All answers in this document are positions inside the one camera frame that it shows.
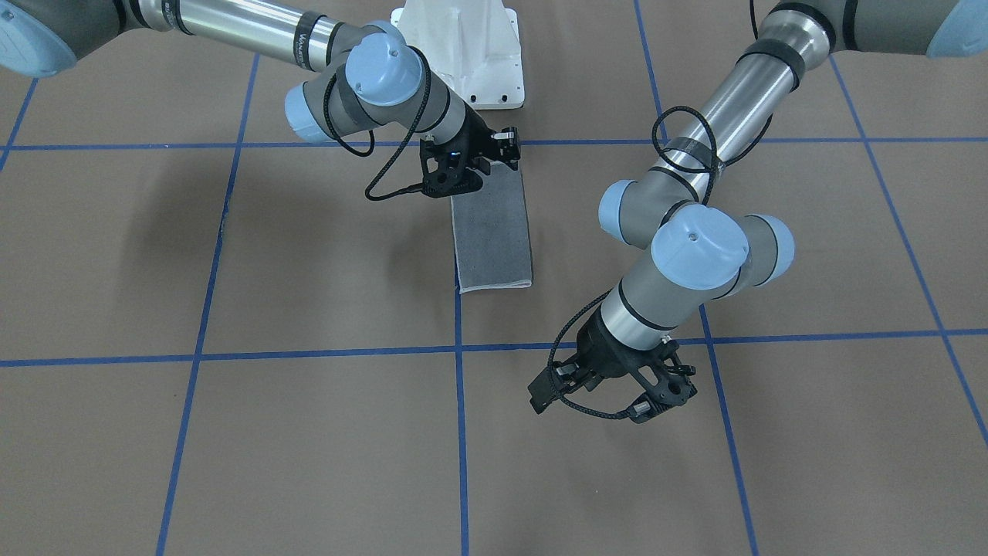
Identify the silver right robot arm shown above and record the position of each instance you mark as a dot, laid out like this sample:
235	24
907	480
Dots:
366	77

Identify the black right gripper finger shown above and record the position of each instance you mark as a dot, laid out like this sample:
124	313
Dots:
509	157
506	140

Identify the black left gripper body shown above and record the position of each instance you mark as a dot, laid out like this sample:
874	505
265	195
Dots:
598	347

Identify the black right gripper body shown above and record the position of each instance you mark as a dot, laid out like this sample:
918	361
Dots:
478	139

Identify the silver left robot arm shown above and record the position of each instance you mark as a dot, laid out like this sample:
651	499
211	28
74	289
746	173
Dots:
693	253

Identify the pink towel white edge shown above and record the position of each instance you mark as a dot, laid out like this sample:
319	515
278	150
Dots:
491	234

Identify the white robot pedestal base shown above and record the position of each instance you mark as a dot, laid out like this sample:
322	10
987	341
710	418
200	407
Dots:
474	46

